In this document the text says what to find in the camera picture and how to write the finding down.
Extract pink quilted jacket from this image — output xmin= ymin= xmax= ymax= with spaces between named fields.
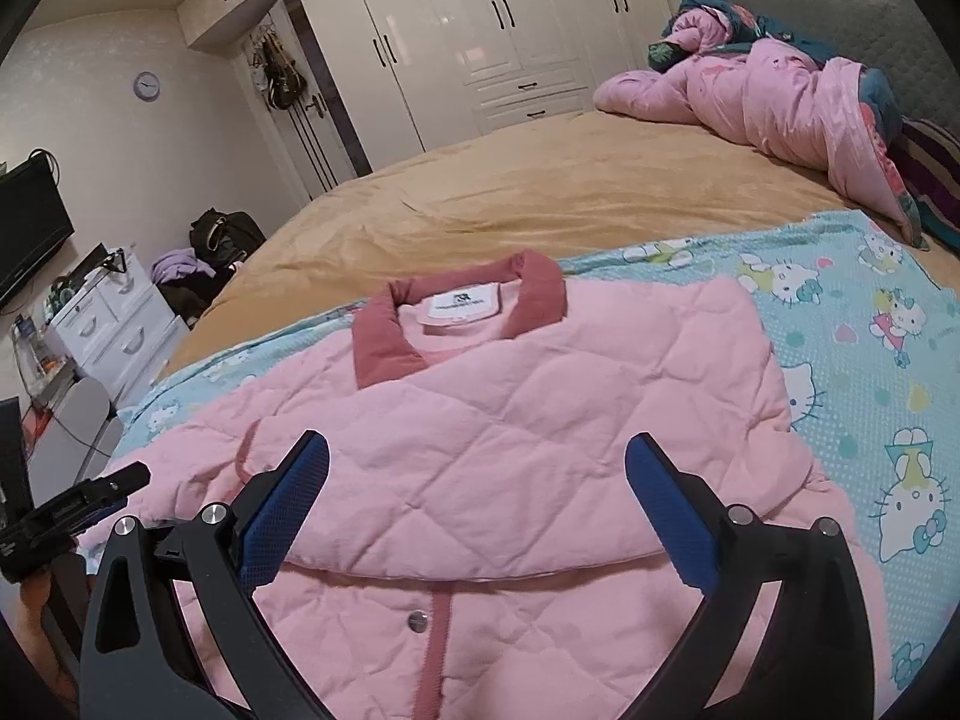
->
xmin=79 ymin=253 xmax=897 ymax=720

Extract striped purple pillow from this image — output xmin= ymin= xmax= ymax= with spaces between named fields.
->
xmin=889 ymin=118 xmax=960 ymax=252

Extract tan bed sheet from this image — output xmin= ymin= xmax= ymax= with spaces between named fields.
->
xmin=161 ymin=111 xmax=931 ymax=383

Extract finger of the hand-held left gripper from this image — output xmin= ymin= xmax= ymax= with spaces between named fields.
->
xmin=71 ymin=463 xmax=152 ymax=520

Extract hanging bags on door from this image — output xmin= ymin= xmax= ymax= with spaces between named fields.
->
xmin=251 ymin=26 xmax=308 ymax=110

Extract white glossy wardrobe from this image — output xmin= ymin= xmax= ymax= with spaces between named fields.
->
xmin=176 ymin=0 xmax=680 ymax=155

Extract cartoon print blue blanket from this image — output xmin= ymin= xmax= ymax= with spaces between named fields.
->
xmin=116 ymin=208 xmax=960 ymax=691

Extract black bag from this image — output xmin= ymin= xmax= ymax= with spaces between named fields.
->
xmin=189 ymin=208 xmax=267 ymax=267

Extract white drawer cabinet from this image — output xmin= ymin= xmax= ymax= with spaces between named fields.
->
xmin=49 ymin=244 xmax=192 ymax=406

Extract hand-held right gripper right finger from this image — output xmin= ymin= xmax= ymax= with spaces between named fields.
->
xmin=624 ymin=431 xmax=897 ymax=720

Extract grey padded headboard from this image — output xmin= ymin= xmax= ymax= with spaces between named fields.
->
xmin=709 ymin=0 xmax=960 ymax=136

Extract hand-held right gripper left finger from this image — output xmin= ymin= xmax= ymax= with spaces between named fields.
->
xmin=79 ymin=430 xmax=335 ymax=720

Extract purple cloth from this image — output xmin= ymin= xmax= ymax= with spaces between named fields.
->
xmin=152 ymin=247 xmax=218 ymax=286

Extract dark clothes pile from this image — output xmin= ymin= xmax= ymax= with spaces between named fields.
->
xmin=157 ymin=270 xmax=233 ymax=327

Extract pink floral comforter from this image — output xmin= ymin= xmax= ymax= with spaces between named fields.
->
xmin=592 ymin=0 xmax=931 ymax=248

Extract black flat television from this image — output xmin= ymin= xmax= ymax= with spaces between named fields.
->
xmin=0 ymin=154 xmax=76 ymax=308

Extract white room door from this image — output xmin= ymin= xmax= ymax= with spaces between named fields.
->
xmin=240 ymin=0 xmax=376 ymax=203

